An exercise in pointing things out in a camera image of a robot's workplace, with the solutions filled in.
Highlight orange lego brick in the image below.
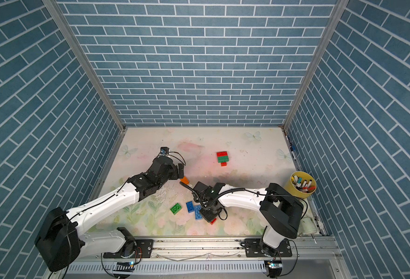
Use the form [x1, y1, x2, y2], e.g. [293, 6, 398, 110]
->
[180, 177, 190, 185]

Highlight light blue lego brick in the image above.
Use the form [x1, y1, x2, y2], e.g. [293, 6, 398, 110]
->
[194, 205, 203, 220]

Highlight green long lego brick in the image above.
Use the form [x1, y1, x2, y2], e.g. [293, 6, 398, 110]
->
[217, 156, 229, 163]

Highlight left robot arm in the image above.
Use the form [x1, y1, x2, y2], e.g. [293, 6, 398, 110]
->
[35, 155, 185, 272]

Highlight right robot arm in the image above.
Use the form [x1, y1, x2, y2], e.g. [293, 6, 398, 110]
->
[191, 182, 307, 257]

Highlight dark blue lego brick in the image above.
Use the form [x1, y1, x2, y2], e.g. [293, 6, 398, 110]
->
[186, 201, 195, 213]

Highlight green square lego brick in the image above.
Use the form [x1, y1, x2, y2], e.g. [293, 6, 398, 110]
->
[170, 203, 182, 215]

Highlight yellow pen cup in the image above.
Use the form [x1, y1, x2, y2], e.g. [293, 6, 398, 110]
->
[285, 172, 317, 199]

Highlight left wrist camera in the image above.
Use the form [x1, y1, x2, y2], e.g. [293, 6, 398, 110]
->
[159, 146, 170, 156]

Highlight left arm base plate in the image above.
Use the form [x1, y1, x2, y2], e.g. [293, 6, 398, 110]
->
[103, 239, 154, 260]

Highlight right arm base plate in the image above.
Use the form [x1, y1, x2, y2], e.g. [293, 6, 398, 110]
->
[240, 238, 292, 258]

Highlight aluminium front rail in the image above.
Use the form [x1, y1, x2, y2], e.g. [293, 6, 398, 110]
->
[77, 236, 342, 262]

